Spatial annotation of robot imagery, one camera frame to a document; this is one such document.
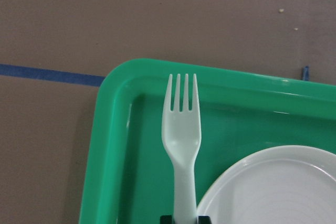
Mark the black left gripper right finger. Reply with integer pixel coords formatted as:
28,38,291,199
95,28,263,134
197,216,211,224

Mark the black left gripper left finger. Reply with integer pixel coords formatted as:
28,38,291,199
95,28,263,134
160,215,174,224

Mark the pale green plastic fork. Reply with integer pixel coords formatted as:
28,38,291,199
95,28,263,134
161,74,202,223

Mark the green plastic tray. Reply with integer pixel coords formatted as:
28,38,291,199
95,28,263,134
79,59,335,223

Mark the white round plate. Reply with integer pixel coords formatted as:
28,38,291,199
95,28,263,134
197,145,335,223

